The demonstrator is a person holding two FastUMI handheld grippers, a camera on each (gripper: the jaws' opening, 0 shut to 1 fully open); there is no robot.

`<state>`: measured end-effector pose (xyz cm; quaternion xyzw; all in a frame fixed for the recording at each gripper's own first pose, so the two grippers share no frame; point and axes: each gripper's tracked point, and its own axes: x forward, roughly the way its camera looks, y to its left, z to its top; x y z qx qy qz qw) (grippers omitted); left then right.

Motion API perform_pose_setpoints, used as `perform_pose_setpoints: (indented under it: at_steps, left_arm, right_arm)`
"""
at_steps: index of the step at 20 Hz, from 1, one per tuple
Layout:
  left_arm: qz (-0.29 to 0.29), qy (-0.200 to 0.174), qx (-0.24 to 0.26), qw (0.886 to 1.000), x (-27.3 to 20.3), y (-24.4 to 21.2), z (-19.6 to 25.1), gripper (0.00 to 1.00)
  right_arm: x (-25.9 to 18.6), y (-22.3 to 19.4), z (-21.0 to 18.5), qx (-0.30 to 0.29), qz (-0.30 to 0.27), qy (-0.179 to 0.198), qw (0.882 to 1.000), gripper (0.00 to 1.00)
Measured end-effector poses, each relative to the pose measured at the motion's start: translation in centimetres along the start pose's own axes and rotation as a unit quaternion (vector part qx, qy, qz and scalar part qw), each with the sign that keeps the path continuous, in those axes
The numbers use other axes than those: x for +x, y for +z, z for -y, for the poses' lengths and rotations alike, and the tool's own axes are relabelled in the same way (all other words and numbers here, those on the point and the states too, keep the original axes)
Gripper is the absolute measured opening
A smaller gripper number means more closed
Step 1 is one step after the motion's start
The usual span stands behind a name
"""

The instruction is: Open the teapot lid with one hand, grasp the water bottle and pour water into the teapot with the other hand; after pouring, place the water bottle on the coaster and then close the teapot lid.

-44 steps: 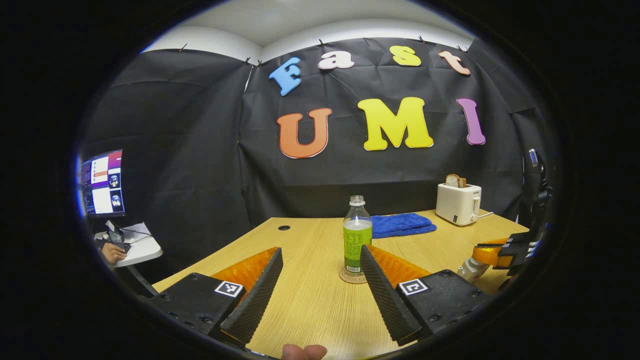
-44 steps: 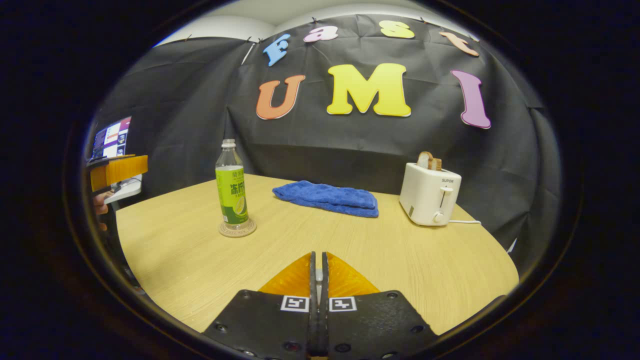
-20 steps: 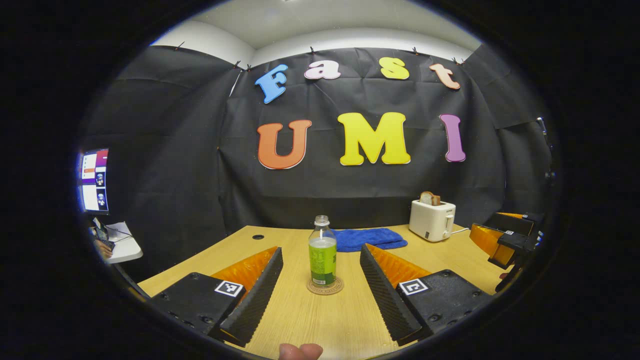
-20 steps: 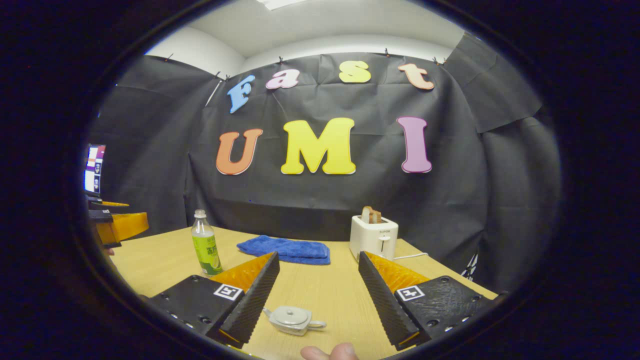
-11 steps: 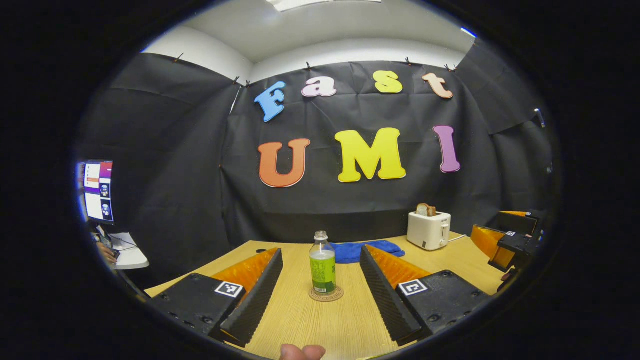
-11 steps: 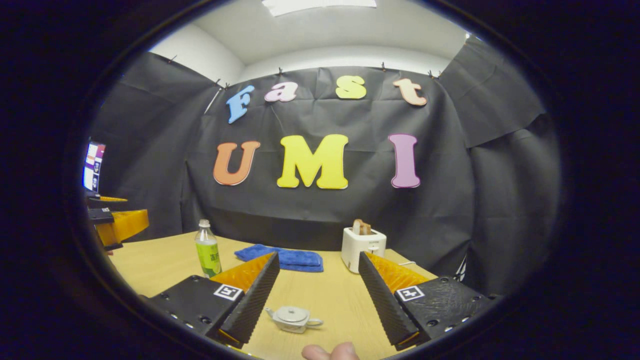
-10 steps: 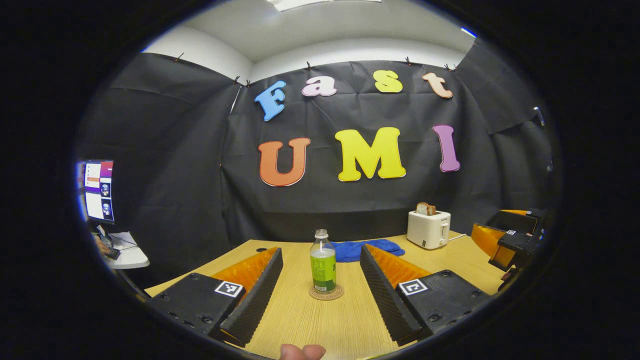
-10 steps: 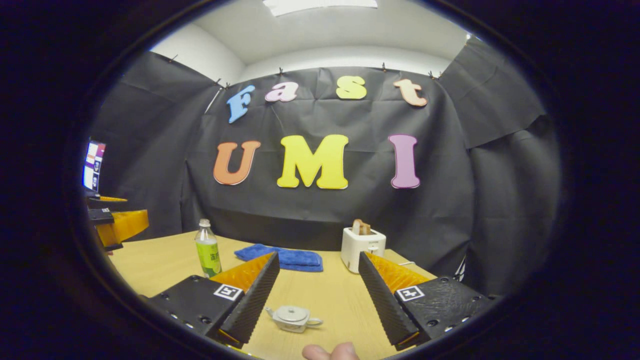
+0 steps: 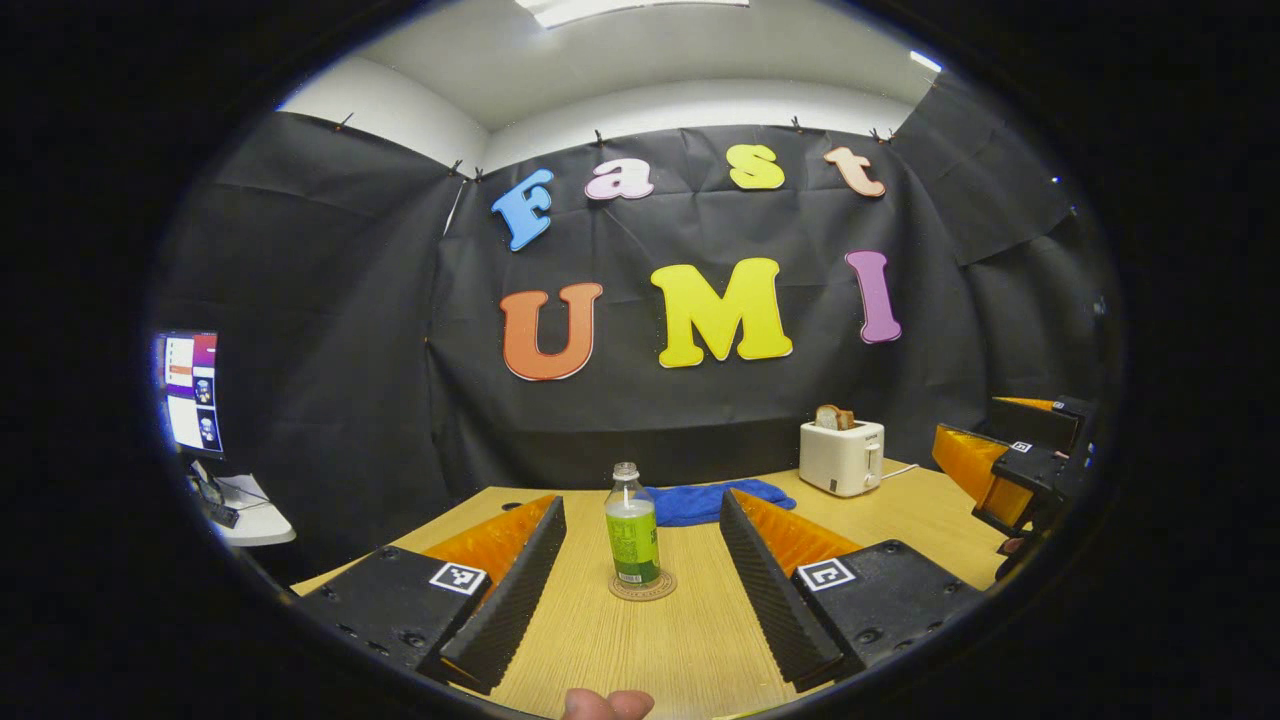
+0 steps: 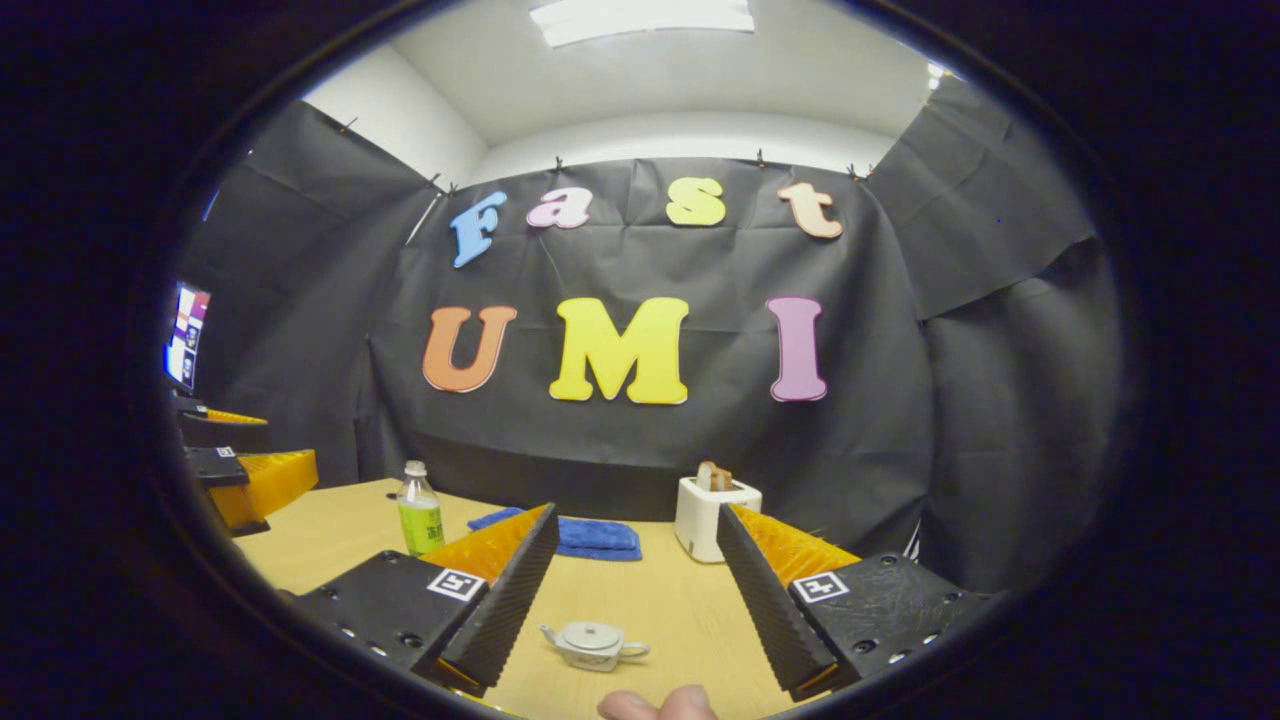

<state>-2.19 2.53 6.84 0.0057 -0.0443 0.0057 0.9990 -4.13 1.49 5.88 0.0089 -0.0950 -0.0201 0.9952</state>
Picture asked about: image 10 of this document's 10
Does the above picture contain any blue towel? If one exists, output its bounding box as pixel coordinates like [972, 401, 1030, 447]
[468, 507, 643, 562]

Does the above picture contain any white teacup lid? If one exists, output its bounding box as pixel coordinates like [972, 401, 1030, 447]
[556, 620, 626, 651]

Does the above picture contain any green label water bottle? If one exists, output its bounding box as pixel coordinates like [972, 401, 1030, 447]
[397, 461, 446, 558]

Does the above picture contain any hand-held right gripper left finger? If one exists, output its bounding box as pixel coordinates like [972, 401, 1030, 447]
[290, 503, 561, 699]

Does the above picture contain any black backdrop cloth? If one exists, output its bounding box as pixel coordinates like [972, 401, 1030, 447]
[170, 75, 1126, 596]

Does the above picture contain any white toaster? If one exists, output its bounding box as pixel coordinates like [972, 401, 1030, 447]
[675, 476, 763, 564]

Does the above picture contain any computer monitor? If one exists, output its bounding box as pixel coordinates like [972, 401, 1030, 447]
[163, 281, 213, 391]

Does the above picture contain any white teacup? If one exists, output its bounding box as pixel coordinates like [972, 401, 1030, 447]
[540, 620, 651, 673]

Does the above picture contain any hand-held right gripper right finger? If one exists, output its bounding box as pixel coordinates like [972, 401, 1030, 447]
[715, 503, 1001, 703]

